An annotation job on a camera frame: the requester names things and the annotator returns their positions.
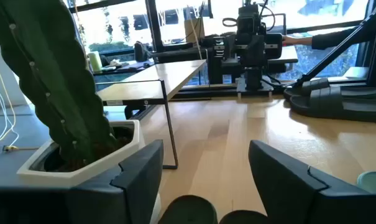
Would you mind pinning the black bag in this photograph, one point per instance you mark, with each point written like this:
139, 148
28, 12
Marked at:
141, 52

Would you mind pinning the dark background desk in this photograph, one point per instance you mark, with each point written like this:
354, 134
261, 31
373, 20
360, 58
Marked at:
125, 66

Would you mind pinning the person's forearm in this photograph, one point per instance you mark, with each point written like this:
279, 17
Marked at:
333, 39

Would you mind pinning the white hexagonal plant pot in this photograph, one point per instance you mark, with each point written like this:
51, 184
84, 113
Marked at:
82, 174

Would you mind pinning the black window pillar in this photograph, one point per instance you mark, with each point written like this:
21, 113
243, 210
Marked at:
154, 25

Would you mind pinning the black aluminium rig frame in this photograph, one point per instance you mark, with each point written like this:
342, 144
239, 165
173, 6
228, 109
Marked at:
340, 46

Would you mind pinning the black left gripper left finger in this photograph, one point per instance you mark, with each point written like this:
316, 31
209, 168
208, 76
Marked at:
135, 186

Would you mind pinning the light green cylinder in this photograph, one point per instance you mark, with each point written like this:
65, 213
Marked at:
95, 62

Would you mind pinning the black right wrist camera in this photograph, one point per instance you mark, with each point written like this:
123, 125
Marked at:
250, 18

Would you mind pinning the teal green rubber slide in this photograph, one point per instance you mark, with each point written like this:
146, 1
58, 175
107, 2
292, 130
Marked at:
374, 182

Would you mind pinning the person's hand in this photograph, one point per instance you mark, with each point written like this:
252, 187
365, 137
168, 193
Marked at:
295, 40

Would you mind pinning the brown cardboard box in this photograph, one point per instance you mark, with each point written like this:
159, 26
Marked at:
192, 31

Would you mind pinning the green cactus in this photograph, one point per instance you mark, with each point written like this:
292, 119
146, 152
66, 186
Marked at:
51, 77

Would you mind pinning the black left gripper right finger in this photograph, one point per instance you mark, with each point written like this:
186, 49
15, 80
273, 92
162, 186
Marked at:
287, 193

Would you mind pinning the wooden shelf with black frame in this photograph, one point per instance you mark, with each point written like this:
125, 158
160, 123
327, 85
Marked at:
163, 77

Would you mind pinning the white background table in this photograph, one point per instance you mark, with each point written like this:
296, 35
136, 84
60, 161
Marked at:
287, 56

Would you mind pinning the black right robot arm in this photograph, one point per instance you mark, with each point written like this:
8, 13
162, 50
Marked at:
253, 77

